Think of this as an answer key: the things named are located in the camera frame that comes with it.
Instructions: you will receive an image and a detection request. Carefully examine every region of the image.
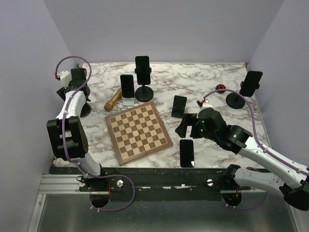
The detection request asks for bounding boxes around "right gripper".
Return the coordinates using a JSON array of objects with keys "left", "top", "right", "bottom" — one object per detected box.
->
[{"left": 175, "top": 112, "right": 218, "bottom": 142}]

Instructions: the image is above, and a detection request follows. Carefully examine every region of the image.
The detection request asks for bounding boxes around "phone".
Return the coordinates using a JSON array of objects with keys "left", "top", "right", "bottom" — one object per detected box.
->
[
  {"left": 180, "top": 140, "right": 195, "bottom": 168},
  {"left": 239, "top": 71, "right": 263, "bottom": 97},
  {"left": 135, "top": 56, "right": 152, "bottom": 85},
  {"left": 120, "top": 74, "right": 135, "bottom": 98}
]

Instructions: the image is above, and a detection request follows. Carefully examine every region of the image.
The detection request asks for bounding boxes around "black tall round-base stand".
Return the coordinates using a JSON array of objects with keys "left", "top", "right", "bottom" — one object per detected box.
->
[{"left": 134, "top": 67, "right": 154, "bottom": 102}]

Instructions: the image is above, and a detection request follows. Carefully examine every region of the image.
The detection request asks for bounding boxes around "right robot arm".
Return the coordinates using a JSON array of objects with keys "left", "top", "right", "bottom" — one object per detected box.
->
[{"left": 175, "top": 108, "right": 309, "bottom": 211}]

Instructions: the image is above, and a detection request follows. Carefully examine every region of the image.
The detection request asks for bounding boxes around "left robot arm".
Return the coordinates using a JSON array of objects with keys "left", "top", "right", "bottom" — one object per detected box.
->
[{"left": 46, "top": 68, "right": 107, "bottom": 191}]

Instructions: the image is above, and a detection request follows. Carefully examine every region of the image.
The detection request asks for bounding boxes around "black folding phone stand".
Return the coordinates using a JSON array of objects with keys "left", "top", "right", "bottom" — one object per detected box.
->
[{"left": 171, "top": 95, "right": 187, "bottom": 118}]

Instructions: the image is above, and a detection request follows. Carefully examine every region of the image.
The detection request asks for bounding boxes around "black right round-base stand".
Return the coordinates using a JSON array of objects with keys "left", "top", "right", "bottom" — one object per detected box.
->
[{"left": 225, "top": 81, "right": 260, "bottom": 109}]

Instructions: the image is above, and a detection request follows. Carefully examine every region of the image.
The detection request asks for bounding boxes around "white phone stand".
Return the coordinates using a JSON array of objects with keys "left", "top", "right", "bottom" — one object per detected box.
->
[{"left": 123, "top": 98, "right": 135, "bottom": 106}]

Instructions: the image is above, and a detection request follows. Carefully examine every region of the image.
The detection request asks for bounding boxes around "black red knob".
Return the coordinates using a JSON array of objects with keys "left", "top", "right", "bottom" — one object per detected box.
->
[{"left": 215, "top": 84, "right": 226, "bottom": 94}]

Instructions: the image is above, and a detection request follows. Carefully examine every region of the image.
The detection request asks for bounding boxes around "wooden chessboard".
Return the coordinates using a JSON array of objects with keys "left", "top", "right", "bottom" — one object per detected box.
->
[{"left": 105, "top": 101, "right": 173, "bottom": 166}]

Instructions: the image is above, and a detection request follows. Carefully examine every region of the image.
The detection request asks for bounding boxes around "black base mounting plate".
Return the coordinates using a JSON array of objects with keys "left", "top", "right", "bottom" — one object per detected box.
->
[{"left": 49, "top": 166, "right": 243, "bottom": 203}]

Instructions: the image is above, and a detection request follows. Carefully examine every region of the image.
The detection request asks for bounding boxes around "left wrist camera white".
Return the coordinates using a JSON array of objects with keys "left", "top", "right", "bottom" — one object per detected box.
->
[{"left": 55, "top": 70, "right": 72, "bottom": 88}]

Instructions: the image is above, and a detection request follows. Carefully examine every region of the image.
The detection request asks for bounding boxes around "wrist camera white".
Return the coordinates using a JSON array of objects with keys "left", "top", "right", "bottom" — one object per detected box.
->
[
  {"left": 197, "top": 99, "right": 213, "bottom": 109},
  {"left": 55, "top": 70, "right": 72, "bottom": 88}
]

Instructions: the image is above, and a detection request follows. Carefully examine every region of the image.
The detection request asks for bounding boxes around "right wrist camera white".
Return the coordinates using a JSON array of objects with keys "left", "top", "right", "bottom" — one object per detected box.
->
[{"left": 197, "top": 99, "right": 213, "bottom": 109}]

